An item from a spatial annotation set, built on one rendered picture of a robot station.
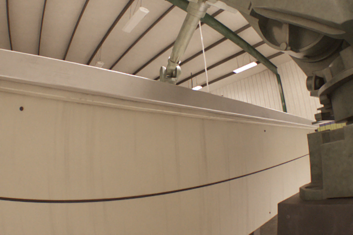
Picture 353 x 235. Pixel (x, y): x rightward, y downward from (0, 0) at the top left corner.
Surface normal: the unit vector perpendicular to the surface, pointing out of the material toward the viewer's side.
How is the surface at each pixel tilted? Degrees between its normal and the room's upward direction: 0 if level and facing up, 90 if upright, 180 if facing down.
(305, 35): 90
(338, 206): 90
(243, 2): 90
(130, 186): 90
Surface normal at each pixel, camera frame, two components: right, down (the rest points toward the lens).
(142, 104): 0.62, -0.25
